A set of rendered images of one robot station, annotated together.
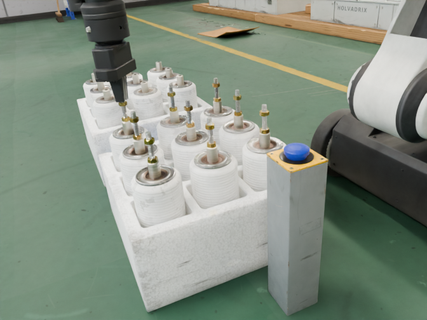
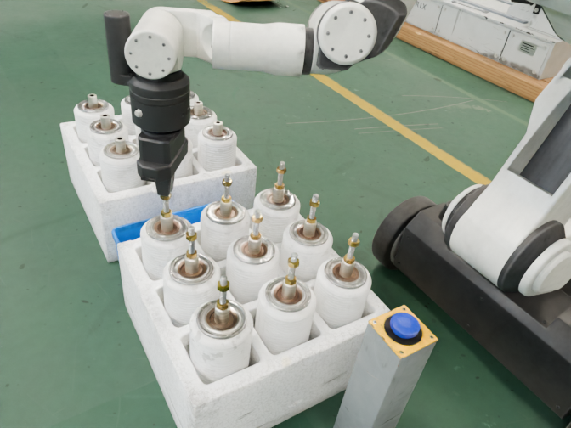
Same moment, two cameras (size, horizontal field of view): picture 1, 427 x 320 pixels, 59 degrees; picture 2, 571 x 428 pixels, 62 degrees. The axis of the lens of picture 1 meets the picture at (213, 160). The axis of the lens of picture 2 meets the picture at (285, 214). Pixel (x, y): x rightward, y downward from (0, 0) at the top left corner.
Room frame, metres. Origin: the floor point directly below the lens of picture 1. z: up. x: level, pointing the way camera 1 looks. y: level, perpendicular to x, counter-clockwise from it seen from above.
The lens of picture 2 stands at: (0.13, 0.16, 0.82)
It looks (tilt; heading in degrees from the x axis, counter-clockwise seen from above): 37 degrees down; 345
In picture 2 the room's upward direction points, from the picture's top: 8 degrees clockwise
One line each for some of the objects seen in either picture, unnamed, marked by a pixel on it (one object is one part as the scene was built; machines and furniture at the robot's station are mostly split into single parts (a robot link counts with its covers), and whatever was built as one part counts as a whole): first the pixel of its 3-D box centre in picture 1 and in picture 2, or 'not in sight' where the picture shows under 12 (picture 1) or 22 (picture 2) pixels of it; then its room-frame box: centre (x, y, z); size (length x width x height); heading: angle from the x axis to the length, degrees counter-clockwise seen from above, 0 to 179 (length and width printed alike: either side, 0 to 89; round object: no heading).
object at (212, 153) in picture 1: (212, 153); (289, 289); (0.65, 0.00, 0.26); 0.02 x 0.02 x 0.03
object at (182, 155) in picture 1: (196, 173); (251, 285); (0.76, 0.04, 0.16); 0.10 x 0.10 x 0.18
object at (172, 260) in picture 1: (198, 198); (248, 310); (0.76, 0.04, 0.09); 0.39 x 0.39 x 0.18; 21
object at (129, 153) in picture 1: (140, 151); (191, 268); (0.72, 0.15, 0.25); 0.08 x 0.08 x 0.01
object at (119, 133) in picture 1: (128, 132); (166, 228); (0.83, 0.20, 0.25); 0.08 x 0.08 x 0.01
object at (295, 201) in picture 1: (294, 235); (376, 393); (0.52, -0.13, 0.16); 0.07 x 0.07 x 0.31; 21
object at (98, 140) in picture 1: (144, 126); (157, 173); (1.26, 0.24, 0.09); 0.39 x 0.39 x 0.18; 22
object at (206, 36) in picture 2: not in sight; (183, 39); (0.84, 0.16, 0.59); 0.13 x 0.09 x 0.07; 84
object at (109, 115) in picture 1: (114, 126); (124, 183); (1.11, 0.30, 0.16); 0.10 x 0.10 x 0.18
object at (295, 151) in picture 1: (296, 153); (404, 327); (0.52, -0.13, 0.32); 0.04 x 0.04 x 0.02
